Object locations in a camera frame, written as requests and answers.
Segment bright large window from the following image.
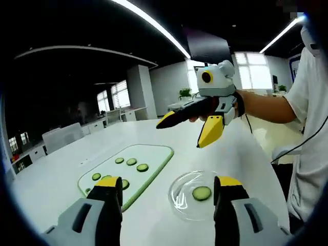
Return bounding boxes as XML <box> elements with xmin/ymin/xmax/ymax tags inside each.
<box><xmin>234</xmin><ymin>52</ymin><xmax>274</xmax><ymax>90</ymax></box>

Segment clear glass bowl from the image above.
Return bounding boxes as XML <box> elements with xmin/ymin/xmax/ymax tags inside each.
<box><xmin>168</xmin><ymin>169</ymin><xmax>223</xmax><ymax>221</ymax></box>

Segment row of distant windows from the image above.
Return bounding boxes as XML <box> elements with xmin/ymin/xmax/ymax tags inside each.
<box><xmin>9</xmin><ymin>132</ymin><xmax>29</xmax><ymax>152</ymax></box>

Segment group of cucumber slices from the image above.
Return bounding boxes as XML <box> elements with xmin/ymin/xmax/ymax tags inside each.
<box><xmin>84</xmin><ymin>157</ymin><xmax>150</xmax><ymax>194</ymax></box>

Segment white green-edged cutting board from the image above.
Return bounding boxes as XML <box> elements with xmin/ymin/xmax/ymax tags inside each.
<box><xmin>77</xmin><ymin>144</ymin><xmax>175</xmax><ymax>213</ymax></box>

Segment white mesh office chair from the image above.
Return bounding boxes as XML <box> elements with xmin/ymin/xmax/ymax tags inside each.
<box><xmin>105</xmin><ymin>109</ymin><xmax>122</xmax><ymax>127</ymax></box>

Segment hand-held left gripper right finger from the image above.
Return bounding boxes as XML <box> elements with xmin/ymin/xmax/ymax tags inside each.
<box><xmin>213</xmin><ymin>175</ymin><xmax>293</xmax><ymax>246</ymax></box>

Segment person's dark trousers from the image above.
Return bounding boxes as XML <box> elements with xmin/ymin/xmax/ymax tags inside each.
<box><xmin>271</xmin><ymin>163</ymin><xmax>308</xmax><ymax>234</ymax></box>

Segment single round cucumber slice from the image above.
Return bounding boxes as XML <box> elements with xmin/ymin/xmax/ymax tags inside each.
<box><xmin>192</xmin><ymin>186</ymin><xmax>212</xmax><ymax>202</ymax></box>

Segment black right wrist strap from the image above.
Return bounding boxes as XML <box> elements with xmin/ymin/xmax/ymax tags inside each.
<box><xmin>235</xmin><ymin>91</ymin><xmax>246</xmax><ymax>119</ymax></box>

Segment white office desk row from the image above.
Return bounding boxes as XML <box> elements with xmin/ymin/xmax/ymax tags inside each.
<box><xmin>81</xmin><ymin>106</ymin><xmax>149</xmax><ymax>136</ymax></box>

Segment person's right hand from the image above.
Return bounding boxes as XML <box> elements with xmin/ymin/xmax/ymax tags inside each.
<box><xmin>189</xmin><ymin>114</ymin><xmax>210</xmax><ymax>123</ymax></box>

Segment person in white shirt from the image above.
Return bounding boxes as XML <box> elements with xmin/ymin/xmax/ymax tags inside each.
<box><xmin>283</xmin><ymin>46</ymin><xmax>328</xmax><ymax>223</ymax></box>

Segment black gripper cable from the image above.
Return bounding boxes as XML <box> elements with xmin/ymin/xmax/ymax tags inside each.
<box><xmin>244</xmin><ymin>112</ymin><xmax>328</xmax><ymax>165</ymax></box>

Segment clear petri dish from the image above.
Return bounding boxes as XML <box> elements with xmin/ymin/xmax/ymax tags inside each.
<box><xmin>170</xmin><ymin>171</ymin><xmax>221</xmax><ymax>220</ymax></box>

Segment dark hanging panel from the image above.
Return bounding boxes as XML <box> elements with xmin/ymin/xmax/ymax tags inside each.
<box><xmin>186</xmin><ymin>27</ymin><xmax>231</xmax><ymax>65</ymax></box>

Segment person's white face mask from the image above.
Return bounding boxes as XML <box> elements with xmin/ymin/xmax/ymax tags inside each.
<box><xmin>300</xmin><ymin>24</ymin><xmax>321</xmax><ymax>56</ymax></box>

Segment blue bordered wall poster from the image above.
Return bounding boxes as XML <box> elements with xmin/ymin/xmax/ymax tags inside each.
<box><xmin>288</xmin><ymin>55</ymin><xmax>302</xmax><ymax>83</ymax></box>

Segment ceiling light strip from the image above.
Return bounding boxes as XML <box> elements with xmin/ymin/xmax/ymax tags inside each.
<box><xmin>259</xmin><ymin>15</ymin><xmax>307</xmax><ymax>54</ymax></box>

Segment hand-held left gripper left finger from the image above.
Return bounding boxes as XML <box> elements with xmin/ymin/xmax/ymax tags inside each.
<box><xmin>42</xmin><ymin>176</ymin><xmax>124</xmax><ymax>246</ymax></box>

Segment long bright ceiling light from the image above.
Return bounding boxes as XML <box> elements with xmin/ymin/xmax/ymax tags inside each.
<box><xmin>112</xmin><ymin>0</ymin><xmax>192</xmax><ymax>58</ymax></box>

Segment window with blinds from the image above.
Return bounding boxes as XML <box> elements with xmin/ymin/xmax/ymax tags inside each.
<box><xmin>96</xmin><ymin>79</ymin><xmax>129</xmax><ymax>112</ymax></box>

